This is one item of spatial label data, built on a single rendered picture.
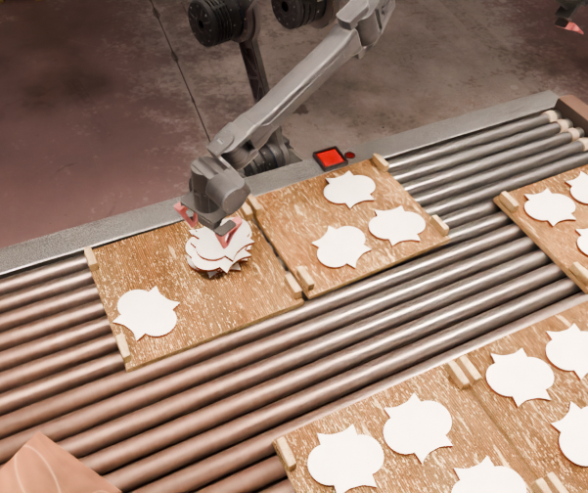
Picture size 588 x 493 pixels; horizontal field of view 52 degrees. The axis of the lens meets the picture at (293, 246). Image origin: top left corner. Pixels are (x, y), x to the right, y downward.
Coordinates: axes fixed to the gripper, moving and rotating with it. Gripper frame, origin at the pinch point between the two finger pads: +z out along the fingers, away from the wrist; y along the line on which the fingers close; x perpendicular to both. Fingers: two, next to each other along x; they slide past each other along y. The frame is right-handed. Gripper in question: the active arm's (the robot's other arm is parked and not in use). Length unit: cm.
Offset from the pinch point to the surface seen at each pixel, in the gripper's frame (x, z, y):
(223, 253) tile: 1.4, 5.7, 2.7
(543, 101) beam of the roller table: 123, 11, 32
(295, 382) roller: -10.0, 13.8, 33.2
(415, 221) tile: 44, 10, 29
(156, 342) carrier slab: -22.4, 12.1, 5.2
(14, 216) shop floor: 19, 105, -148
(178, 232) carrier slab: 3.1, 11.5, -14.1
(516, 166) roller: 85, 11, 39
